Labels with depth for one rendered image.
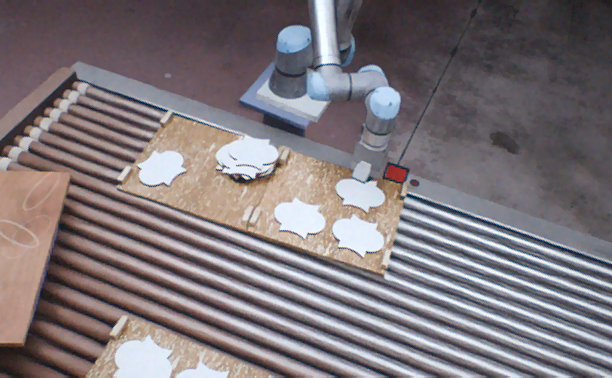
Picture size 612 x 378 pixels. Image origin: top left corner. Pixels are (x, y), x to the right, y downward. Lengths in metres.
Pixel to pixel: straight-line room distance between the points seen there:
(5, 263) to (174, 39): 2.61
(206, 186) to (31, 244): 0.51
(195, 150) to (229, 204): 0.24
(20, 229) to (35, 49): 2.46
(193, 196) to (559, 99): 2.91
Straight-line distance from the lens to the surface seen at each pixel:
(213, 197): 1.73
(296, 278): 1.60
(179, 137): 1.90
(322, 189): 1.77
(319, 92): 1.53
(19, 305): 1.48
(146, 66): 3.72
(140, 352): 1.47
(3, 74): 3.82
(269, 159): 1.74
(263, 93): 2.12
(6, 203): 1.68
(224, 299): 1.55
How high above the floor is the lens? 2.27
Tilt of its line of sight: 49 degrees down
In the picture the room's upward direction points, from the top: 9 degrees clockwise
